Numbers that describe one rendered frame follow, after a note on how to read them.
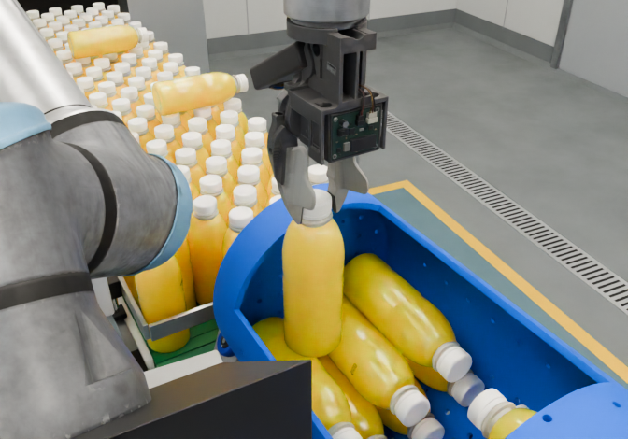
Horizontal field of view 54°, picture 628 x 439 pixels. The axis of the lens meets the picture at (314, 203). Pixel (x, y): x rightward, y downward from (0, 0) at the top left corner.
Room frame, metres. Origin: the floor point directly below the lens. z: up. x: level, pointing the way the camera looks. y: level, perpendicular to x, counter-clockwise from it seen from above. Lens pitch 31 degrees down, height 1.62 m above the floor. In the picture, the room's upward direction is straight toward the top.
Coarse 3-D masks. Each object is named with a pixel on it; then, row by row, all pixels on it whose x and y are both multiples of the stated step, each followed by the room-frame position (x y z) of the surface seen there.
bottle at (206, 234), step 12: (216, 216) 0.86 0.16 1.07; (192, 228) 0.84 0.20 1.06; (204, 228) 0.83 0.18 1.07; (216, 228) 0.84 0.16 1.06; (192, 240) 0.84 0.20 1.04; (204, 240) 0.83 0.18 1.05; (216, 240) 0.83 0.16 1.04; (192, 252) 0.84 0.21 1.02; (204, 252) 0.83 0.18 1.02; (216, 252) 0.83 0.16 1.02; (192, 264) 0.84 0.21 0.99; (204, 264) 0.83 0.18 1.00; (216, 264) 0.83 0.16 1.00; (204, 276) 0.83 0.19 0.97; (216, 276) 0.83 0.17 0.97; (204, 288) 0.83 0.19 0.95; (204, 300) 0.83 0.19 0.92
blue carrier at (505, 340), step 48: (240, 240) 0.62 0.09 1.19; (384, 240) 0.74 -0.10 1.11; (240, 288) 0.57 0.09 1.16; (432, 288) 0.66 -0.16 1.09; (480, 288) 0.51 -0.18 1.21; (240, 336) 0.53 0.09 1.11; (480, 336) 0.57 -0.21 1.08; (528, 336) 0.51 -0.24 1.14; (528, 384) 0.50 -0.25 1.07; (576, 384) 0.45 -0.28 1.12; (384, 432) 0.52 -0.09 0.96; (480, 432) 0.49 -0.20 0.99; (528, 432) 0.31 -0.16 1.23; (576, 432) 0.31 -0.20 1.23; (624, 432) 0.31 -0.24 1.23
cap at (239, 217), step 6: (234, 210) 0.83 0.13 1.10; (240, 210) 0.83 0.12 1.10; (246, 210) 0.83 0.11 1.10; (234, 216) 0.81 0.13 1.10; (240, 216) 0.82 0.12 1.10; (246, 216) 0.81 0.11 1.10; (252, 216) 0.82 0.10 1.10; (234, 222) 0.81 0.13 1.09; (240, 222) 0.81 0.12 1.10; (246, 222) 0.81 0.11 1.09; (240, 228) 0.81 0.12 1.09
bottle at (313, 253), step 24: (288, 240) 0.55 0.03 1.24; (312, 240) 0.53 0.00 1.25; (336, 240) 0.54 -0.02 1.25; (288, 264) 0.54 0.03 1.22; (312, 264) 0.52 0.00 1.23; (336, 264) 0.54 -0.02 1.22; (288, 288) 0.54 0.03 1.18; (312, 288) 0.52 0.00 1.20; (336, 288) 0.54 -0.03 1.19; (288, 312) 0.54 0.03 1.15; (312, 312) 0.52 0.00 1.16; (336, 312) 0.54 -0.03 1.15; (288, 336) 0.54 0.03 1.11; (312, 336) 0.52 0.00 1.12; (336, 336) 0.54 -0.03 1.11
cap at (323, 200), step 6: (318, 192) 0.57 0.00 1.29; (324, 192) 0.57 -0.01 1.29; (318, 198) 0.56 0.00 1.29; (324, 198) 0.56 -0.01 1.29; (330, 198) 0.56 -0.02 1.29; (318, 204) 0.55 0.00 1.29; (324, 204) 0.55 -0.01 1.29; (330, 204) 0.55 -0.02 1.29; (306, 210) 0.54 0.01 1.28; (312, 210) 0.54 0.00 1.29; (318, 210) 0.54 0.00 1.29; (324, 210) 0.54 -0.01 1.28; (330, 210) 0.55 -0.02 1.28; (306, 216) 0.54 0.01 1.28; (312, 216) 0.54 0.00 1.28; (318, 216) 0.54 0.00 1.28; (324, 216) 0.55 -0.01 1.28
